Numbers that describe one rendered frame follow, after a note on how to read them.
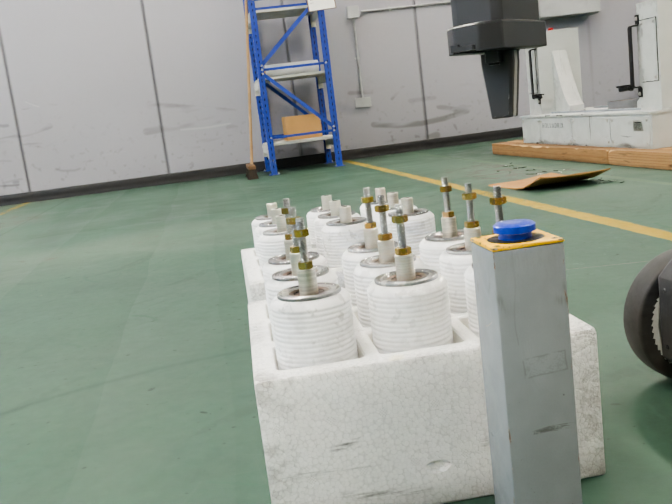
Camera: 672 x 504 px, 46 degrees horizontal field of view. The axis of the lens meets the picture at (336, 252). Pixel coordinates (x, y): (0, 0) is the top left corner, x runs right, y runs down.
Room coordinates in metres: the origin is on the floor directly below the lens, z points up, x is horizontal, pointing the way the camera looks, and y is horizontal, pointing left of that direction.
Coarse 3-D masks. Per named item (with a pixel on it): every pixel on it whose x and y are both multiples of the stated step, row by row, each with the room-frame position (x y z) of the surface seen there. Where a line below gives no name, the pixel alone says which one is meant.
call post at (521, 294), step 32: (480, 256) 0.75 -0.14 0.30; (512, 256) 0.71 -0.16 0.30; (544, 256) 0.71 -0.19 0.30; (480, 288) 0.75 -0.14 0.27; (512, 288) 0.71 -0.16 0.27; (544, 288) 0.71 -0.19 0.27; (480, 320) 0.77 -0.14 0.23; (512, 320) 0.71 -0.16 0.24; (544, 320) 0.71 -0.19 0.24; (512, 352) 0.71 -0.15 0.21; (544, 352) 0.71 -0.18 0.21; (512, 384) 0.71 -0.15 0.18; (544, 384) 0.71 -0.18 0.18; (512, 416) 0.71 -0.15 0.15; (544, 416) 0.71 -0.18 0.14; (512, 448) 0.71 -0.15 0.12; (544, 448) 0.71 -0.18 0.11; (576, 448) 0.71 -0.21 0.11; (512, 480) 0.71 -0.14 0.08; (544, 480) 0.71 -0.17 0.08; (576, 480) 0.71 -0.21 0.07
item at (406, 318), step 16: (368, 288) 0.91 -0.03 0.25; (384, 288) 0.88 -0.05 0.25; (400, 288) 0.87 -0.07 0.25; (416, 288) 0.87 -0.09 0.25; (432, 288) 0.87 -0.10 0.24; (384, 304) 0.87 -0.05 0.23; (400, 304) 0.86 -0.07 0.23; (416, 304) 0.86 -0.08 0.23; (432, 304) 0.87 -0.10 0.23; (448, 304) 0.89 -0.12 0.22; (384, 320) 0.87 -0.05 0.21; (400, 320) 0.86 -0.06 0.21; (416, 320) 0.86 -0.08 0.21; (432, 320) 0.87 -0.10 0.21; (448, 320) 0.88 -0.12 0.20; (384, 336) 0.88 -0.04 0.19; (400, 336) 0.86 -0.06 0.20; (416, 336) 0.86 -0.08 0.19; (432, 336) 0.86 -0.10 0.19; (448, 336) 0.88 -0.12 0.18; (384, 352) 0.88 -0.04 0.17
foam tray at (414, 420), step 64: (256, 320) 1.08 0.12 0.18; (576, 320) 0.89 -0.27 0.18; (256, 384) 0.81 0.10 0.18; (320, 384) 0.82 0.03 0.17; (384, 384) 0.83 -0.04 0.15; (448, 384) 0.83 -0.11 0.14; (576, 384) 0.85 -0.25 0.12; (320, 448) 0.82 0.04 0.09; (384, 448) 0.83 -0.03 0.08; (448, 448) 0.83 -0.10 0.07
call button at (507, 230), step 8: (496, 224) 0.75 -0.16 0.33; (504, 224) 0.74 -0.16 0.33; (512, 224) 0.73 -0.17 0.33; (520, 224) 0.73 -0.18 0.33; (528, 224) 0.73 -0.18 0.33; (496, 232) 0.74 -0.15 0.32; (504, 232) 0.73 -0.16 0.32; (512, 232) 0.73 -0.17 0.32; (520, 232) 0.73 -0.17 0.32; (528, 232) 0.73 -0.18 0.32; (504, 240) 0.74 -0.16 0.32; (512, 240) 0.73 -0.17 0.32
